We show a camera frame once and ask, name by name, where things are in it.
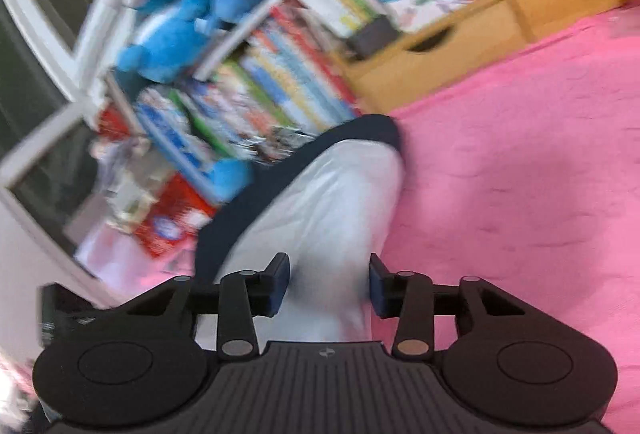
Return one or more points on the miniature bicycle model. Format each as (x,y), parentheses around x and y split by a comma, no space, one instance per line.
(280,144)

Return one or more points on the white and navy jacket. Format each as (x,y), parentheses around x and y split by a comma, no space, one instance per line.
(320,214)

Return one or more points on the wooden drawer organizer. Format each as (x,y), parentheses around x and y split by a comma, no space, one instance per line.
(450,59)

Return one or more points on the black power adapter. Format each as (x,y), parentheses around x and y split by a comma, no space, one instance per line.
(372,37)

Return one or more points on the row of children's books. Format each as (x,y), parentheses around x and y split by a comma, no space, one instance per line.
(270,84)

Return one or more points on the white window frame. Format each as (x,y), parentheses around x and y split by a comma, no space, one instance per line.
(30,154)

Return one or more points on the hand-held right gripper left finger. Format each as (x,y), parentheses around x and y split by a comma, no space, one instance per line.
(280,286)

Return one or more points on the red plastic crate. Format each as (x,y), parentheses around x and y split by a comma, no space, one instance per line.
(175,219)

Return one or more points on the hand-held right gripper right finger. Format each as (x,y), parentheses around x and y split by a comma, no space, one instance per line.
(377,286)

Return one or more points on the pink blanket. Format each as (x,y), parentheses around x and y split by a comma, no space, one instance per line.
(500,189)

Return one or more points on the round blue plush ball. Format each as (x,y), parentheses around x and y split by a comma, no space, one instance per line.
(230,181)

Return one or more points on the large blue plush toy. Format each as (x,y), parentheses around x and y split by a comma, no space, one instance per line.
(175,29)

